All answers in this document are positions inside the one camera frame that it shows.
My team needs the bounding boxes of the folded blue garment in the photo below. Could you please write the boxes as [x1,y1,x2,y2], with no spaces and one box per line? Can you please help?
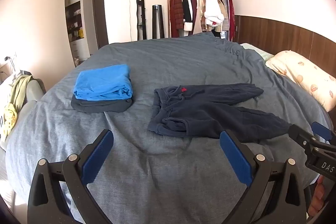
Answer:
[73,64,132,101]

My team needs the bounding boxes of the dark wooden door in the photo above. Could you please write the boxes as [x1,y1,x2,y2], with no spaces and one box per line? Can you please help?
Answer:
[92,0,109,50]

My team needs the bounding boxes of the navy blue pants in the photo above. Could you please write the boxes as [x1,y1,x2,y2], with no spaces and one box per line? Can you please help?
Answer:
[147,84,293,143]

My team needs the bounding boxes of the pale green pillow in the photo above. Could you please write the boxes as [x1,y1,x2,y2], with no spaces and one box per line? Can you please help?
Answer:
[239,43,275,61]

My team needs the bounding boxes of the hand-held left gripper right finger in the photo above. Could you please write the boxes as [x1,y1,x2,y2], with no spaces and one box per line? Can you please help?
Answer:
[219,130,307,224]

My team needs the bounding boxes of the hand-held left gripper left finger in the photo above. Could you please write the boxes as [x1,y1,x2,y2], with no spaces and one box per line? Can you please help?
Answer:
[27,129,114,224]

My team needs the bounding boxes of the yellow-green garment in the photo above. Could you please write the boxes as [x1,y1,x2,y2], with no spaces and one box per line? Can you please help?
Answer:
[3,74,33,136]

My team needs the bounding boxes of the arched alcove shelf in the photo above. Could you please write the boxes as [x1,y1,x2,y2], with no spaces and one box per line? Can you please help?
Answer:
[64,0,88,62]

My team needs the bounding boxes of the person's right hand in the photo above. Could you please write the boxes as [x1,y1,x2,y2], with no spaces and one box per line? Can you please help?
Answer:
[308,175,329,217]

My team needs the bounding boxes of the black coat stand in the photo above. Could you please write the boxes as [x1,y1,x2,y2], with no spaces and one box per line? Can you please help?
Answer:
[137,0,147,40]

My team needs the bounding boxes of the black tower appliance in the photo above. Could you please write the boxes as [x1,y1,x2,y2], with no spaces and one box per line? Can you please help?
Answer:
[152,5,165,39]

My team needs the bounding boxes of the folded dark grey garment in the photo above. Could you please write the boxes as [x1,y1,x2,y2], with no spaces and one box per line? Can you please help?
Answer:
[71,77,134,113]

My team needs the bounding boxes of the cream floral pillow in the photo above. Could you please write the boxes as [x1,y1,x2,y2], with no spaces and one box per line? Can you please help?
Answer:
[266,50,336,112]

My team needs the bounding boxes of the light grey armchair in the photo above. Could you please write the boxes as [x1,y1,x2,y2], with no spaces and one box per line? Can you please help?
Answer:
[0,72,46,151]

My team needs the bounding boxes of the blue-grey duvet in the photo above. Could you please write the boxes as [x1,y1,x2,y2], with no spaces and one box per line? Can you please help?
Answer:
[5,32,328,224]

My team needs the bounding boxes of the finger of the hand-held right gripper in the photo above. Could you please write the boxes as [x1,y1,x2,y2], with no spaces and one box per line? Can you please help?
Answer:
[311,122,336,145]
[288,124,319,151]

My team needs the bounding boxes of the wavy standing mirror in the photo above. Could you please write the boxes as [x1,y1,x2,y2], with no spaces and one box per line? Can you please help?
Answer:
[129,0,139,42]

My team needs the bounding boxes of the brown wooden headboard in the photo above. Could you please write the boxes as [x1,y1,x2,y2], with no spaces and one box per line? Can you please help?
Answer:
[234,15,336,71]

